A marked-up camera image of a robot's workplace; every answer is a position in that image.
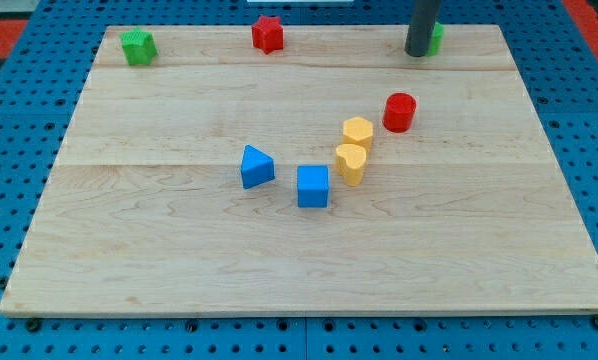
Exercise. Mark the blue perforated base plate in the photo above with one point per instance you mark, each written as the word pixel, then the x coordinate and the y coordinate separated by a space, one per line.
pixel 42 79

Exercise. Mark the green block behind rod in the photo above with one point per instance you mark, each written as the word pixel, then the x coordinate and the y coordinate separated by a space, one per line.
pixel 436 39

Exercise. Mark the light wooden board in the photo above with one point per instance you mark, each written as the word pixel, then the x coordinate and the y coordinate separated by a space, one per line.
pixel 144 214

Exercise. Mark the yellow hexagon block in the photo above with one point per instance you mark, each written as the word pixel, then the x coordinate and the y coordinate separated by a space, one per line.
pixel 358 131

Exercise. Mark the red star block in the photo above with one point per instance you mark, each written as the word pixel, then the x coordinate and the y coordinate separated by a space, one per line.
pixel 268 34

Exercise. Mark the yellow heart block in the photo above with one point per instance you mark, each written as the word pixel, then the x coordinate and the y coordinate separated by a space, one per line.
pixel 350 163

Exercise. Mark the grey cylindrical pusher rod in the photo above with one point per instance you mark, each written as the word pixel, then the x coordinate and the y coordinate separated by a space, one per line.
pixel 421 27

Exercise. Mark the blue triangle block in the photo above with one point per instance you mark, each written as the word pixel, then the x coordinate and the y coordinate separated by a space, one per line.
pixel 256 167

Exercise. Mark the green star block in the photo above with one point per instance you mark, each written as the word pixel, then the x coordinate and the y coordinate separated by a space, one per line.
pixel 138 46

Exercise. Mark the blue cube block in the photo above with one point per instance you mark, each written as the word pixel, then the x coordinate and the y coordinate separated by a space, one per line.
pixel 313 186

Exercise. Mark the red cylinder block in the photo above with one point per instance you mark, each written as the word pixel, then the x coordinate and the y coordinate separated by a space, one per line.
pixel 399 112

